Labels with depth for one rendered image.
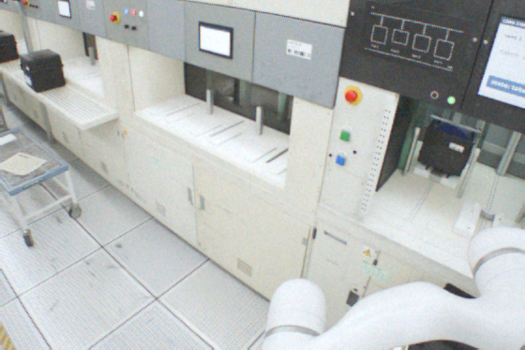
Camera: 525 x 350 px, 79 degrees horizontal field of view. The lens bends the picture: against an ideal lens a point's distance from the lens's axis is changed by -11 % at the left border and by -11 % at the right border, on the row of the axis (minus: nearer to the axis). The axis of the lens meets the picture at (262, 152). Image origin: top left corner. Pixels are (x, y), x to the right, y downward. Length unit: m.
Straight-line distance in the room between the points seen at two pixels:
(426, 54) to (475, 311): 0.72
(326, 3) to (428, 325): 0.94
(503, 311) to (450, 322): 0.08
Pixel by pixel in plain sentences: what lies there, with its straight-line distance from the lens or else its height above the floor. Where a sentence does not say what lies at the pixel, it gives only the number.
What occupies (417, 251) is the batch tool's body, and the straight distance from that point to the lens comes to 1.37.
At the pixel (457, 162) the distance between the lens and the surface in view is 1.74.
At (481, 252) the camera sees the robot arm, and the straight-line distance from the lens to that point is 0.67.
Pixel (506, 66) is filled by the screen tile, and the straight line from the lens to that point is 1.06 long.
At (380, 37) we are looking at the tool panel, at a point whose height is 1.56.
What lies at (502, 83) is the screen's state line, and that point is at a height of 1.52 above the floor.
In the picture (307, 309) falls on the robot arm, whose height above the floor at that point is 1.18.
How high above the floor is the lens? 1.75
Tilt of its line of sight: 30 degrees down
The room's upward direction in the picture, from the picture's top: 4 degrees clockwise
